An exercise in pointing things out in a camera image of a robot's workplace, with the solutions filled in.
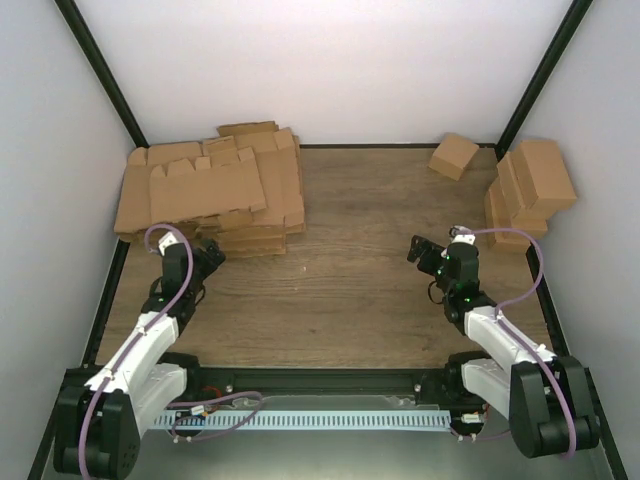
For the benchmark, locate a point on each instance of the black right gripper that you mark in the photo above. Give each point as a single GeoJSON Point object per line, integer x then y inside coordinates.
{"type": "Point", "coordinates": [415, 253]}

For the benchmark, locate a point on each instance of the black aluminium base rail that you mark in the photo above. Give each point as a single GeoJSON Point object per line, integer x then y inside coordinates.
{"type": "Point", "coordinates": [417, 383]}

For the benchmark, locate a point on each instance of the folded brown box tilted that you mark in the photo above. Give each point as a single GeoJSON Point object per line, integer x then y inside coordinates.
{"type": "Point", "coordinates": [452, 156]}

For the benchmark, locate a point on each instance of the light blue slotted cable duct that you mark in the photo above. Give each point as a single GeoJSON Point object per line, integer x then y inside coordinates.
{"type": "Point", "coordinates": [396, 420]}

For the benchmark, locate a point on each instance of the lower folded brown box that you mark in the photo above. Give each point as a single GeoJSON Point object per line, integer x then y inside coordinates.
{"type": "Point", "coordinates": [496, 217]}

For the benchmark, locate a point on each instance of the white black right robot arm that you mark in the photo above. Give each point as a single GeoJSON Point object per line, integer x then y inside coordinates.
{"type": "Point", "coordinates": [546, 398]}

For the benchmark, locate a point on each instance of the stack of flat cardboard blanks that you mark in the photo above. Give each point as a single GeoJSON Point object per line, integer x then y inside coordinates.
{"type": "Point", "coordinates": [240, 233]}

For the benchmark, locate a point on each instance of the black frame post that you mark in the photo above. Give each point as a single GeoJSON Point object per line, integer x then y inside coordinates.
{"type": "Point", "coordinates": [87, 43]}
{"type": "Point", "coordinates": [561, 39]}

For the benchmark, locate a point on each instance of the brown cardboard box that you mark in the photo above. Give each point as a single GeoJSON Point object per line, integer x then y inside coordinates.
{"type": "Point", "coordinates": [206, 186]}

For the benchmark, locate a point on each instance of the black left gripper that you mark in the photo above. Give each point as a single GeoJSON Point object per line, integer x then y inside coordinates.
{"type": "Point", "coordinates": [215, 251]}

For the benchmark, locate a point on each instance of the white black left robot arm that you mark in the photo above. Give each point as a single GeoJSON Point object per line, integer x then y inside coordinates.
{"type": "Point", "coordinates": [100, 423]}

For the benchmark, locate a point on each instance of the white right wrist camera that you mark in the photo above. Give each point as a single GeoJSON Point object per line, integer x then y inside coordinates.
{"type": "Point", "coordinates": [461, 234]}

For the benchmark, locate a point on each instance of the black right frame post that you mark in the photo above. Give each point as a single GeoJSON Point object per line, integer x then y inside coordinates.
{"type": "Point", "coordinates": [561, 39]}

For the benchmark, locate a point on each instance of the black left frame post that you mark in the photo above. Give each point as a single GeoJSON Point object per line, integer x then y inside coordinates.
{"type": "Point", "coordinates": [87, 43]}

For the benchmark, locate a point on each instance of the top folded brown box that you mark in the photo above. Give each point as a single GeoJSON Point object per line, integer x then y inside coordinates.
{"type": "Point", "coordinates": [543, 179]}

